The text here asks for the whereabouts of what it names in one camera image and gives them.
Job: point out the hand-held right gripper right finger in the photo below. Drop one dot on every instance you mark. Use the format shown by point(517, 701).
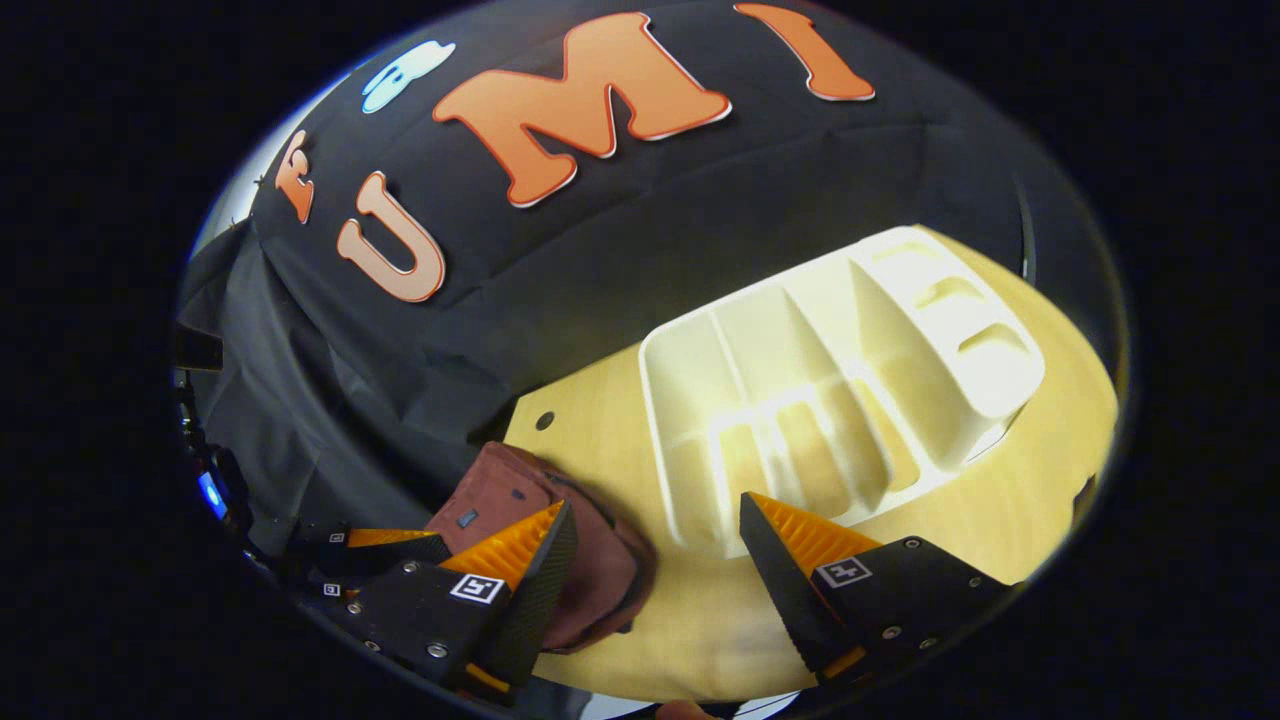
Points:
point(785, 590)

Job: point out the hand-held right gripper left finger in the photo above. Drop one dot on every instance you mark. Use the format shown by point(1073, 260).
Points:
point(530, 600)

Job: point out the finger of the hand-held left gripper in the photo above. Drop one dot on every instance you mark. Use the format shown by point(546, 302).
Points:
point(325, 592)
point(400, 550)

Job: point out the white bookshelf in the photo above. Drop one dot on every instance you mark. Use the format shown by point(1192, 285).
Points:
point(760, 360)

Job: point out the maroon schoolbag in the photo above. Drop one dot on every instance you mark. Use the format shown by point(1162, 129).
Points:
point(500, 490)

